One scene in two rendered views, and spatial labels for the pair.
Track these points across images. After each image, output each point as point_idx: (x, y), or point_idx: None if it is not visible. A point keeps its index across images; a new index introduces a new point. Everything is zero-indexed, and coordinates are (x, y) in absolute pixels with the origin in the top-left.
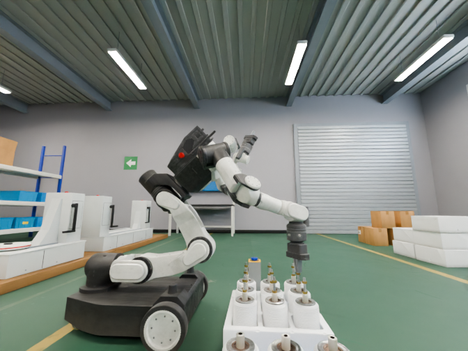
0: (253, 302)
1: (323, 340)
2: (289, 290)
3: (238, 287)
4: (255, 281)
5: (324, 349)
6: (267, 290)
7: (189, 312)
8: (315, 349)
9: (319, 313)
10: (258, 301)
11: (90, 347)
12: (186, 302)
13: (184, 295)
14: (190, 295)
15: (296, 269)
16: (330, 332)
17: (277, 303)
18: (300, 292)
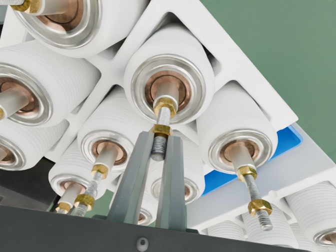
0: (152, 214)
1: (322, 234)
2: (142, 115)
3: (60, 195)
4: (5, 131)
5: (325, 241)
6: (113, 167)
7: (32, 169)
8: (309, 240)
9: (236, 53)
10: (77, 123)
11: (51, 204)
12: (36, 198)
13: (19, 205)
14: (7, 189)
15: (149, 160)
16: (290, 120)
17: (190, 198)
18: (189, 111)
